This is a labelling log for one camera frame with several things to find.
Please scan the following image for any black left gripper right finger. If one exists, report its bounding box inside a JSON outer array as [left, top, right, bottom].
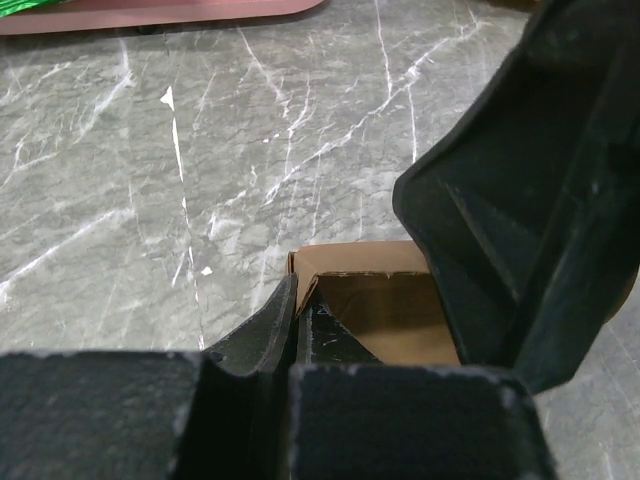
[[296, 299, 381, 364]]

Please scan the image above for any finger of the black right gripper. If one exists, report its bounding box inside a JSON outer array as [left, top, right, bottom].
[[393, 1, 639, 393]]

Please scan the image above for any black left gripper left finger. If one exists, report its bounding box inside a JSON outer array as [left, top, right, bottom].
[[207, 274, 298, 479]]

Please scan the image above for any brown cardboard box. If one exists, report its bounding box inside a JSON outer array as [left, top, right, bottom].
[[287, 240, 461, 365]]

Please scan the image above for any pink three-tier shelf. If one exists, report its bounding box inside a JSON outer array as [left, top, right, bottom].
[[1, 0, 321, 36]]

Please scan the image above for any green chip bag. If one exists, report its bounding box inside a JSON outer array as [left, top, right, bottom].
[[0, 0, 66, 18]]

